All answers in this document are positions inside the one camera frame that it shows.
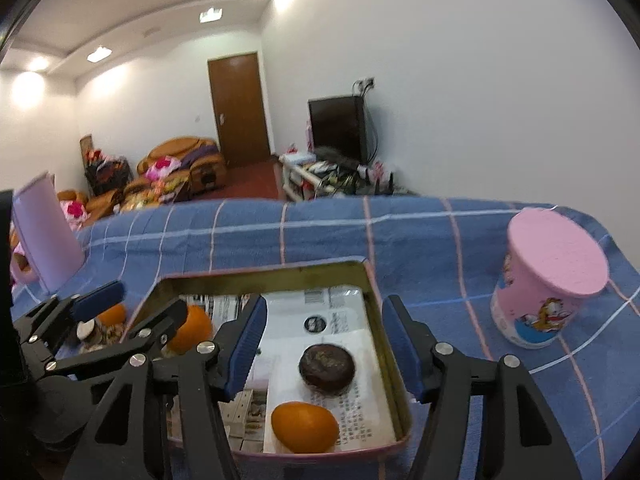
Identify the small dark passion fruit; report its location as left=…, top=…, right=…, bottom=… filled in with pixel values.
left=298, top=344, right=356, bottom=396

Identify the blue plaid tablecloth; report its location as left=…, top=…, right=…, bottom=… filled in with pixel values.
left=8, top=195, right=640, bottom=480

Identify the orange leather sofa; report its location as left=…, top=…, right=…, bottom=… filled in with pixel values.
left=122, top=136, right=228, bottom=202

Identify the white tv stand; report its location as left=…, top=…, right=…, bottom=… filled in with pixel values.
left=279, top=152, right=402, bottom=203

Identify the brown wooden door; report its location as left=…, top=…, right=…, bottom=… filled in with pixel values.
left=207, top=52, right=271, bottom=168

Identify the orange tangerine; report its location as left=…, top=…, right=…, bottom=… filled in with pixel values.
left=96, top=304, right=127, bottom=327
left=271, top=402, right=340, bottom=454
left=167, top=304, right=214, bottom=356

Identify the pink cartoon cup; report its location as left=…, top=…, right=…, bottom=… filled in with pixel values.
left=490, top=207, right=610, bottom=349

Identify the cluttered coffee table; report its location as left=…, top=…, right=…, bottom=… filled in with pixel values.
left=118, top=182, right=190, bottom=214

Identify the pink rectangular tin box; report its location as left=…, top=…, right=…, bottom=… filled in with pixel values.
left=126, top=258, right=411, bottom=462

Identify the sugarcane piece pale end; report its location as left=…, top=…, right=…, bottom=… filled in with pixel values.
left=76, top=318, right=104, bottom=348

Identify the black television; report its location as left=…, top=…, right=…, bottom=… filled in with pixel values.
left=308, top=96, right=369, bottom=162

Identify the printed paper in tin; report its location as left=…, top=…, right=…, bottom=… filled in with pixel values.
left=167, top=284, right=399, bottom=455

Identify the pink electric kettle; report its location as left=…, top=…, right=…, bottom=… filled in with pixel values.
left=10, top=172, right=85, bottom=292

